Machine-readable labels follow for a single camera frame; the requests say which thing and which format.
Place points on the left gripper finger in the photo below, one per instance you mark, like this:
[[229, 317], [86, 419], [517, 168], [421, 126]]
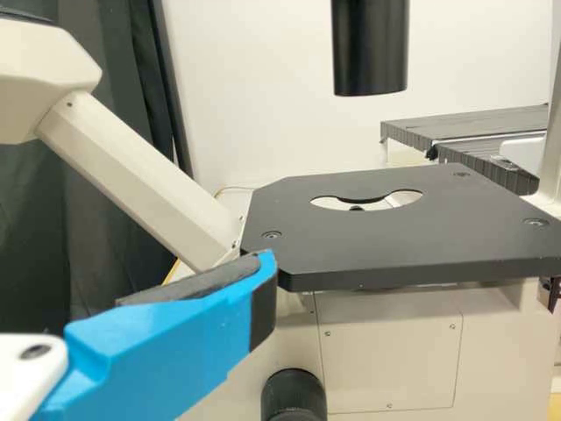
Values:
[[175, 333]]

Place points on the cream microscope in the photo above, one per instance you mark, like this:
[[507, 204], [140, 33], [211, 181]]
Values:
[[394, 245]]

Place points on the black platform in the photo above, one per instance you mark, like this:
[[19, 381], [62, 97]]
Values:
[[460, 125], [482, 169]]

